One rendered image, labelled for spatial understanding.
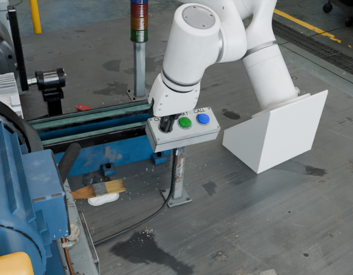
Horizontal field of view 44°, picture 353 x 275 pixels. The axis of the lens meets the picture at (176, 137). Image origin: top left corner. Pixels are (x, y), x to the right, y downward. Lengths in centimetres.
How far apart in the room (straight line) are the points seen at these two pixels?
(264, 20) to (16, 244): 107
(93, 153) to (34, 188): 76
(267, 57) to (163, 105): 52
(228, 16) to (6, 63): 76
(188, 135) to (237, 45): 29
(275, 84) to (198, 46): 59
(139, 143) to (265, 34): 50
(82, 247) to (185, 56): 38
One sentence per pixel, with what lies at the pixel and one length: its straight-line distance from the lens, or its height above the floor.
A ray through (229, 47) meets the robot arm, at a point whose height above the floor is 132.
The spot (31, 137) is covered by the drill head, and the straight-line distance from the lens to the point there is 95.
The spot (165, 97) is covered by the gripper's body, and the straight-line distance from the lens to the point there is 90.
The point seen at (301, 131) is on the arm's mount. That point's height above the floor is 90.
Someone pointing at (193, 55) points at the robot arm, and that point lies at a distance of 80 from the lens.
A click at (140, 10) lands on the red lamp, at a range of 149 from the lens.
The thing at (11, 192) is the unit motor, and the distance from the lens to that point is 49.
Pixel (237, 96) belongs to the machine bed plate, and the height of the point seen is 80.
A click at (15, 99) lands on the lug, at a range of 114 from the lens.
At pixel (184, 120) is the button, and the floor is 107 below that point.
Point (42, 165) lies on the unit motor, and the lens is 55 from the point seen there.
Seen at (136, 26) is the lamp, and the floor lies 109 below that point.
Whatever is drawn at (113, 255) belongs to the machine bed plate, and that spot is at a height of 80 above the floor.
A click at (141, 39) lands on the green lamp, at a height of 104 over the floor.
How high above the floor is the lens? 166
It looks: 36 degrees down
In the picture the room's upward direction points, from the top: 4 degrees clockwise
